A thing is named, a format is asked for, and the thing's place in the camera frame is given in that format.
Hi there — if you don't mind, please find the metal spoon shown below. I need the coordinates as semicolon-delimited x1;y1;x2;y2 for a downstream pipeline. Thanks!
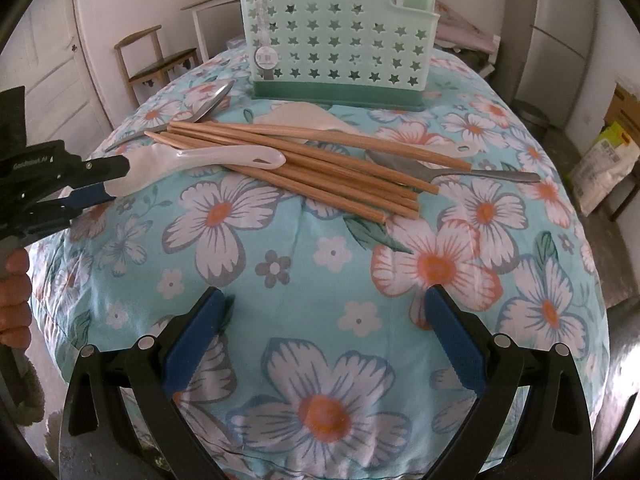
104;79;234;153
364;151;542;184

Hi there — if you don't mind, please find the wooden chopstick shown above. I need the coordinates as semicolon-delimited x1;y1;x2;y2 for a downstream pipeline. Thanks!
226;165;386;223
158;130;420;212
168;126;439;195
169;120;472;171
144;130;420;221

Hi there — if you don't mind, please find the person's left hand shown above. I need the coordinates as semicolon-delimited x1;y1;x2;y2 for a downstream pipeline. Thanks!
0;248;32;350

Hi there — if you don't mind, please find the wooden chair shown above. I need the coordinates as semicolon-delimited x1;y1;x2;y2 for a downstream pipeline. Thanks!
113;25;201;107

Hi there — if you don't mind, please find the white door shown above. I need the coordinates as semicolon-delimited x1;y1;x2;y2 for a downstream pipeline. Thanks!
1;0;112;158

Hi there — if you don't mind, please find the floral blue tablecloth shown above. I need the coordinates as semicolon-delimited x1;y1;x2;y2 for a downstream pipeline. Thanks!
29;51;608;479

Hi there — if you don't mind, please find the white side table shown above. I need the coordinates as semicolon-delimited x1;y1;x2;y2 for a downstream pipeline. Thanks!
181;0;240;62

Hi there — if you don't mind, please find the metal trash can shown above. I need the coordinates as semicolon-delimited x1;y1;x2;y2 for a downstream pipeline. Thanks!
511;100;550;142

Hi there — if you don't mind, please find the white yellow sack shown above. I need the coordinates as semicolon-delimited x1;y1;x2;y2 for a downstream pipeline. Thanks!
570;122;639;216

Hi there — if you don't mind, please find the mint green utensil basket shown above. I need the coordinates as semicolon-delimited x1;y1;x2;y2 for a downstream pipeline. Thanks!
240;0;439;110

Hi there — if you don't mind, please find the cardboard box right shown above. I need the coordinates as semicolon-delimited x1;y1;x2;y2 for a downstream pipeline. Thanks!
604;84;640;145

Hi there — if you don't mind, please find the grey refrigerator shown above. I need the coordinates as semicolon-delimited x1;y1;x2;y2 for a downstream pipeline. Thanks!
516;0;598;129

